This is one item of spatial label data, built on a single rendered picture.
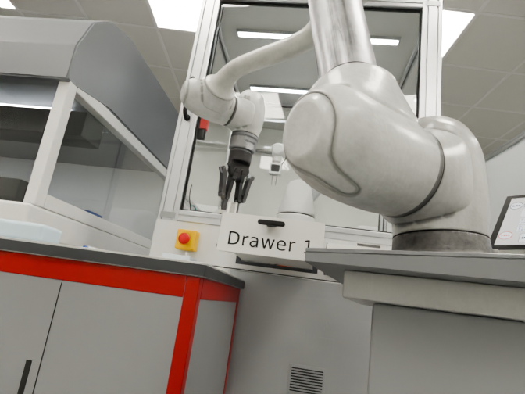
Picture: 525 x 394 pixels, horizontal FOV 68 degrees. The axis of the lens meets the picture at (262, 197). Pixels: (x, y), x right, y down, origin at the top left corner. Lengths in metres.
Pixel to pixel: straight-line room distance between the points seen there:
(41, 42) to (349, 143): 1.41
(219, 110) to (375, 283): 0.81
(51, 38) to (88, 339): 1.17
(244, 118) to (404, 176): 0.79
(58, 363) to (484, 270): 0.80
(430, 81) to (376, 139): 1.20
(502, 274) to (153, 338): 0.63
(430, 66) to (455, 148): 1.08
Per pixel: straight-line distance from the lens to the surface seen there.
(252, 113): 1.30
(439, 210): 0.66
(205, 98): 1.22
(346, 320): 1.41
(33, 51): 1.74
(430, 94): 1.69
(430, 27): 1.86
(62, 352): 0.96
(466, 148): 0.72
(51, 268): 0.98
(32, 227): 1.06
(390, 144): 0.55
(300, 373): 1.42
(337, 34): 0.73
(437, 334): 0.63
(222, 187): 1.24
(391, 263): 0.54
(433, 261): 0.54
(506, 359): 0.64
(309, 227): 1.09
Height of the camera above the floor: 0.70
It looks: 15 degrees up
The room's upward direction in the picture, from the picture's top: 8 degrees clockwise
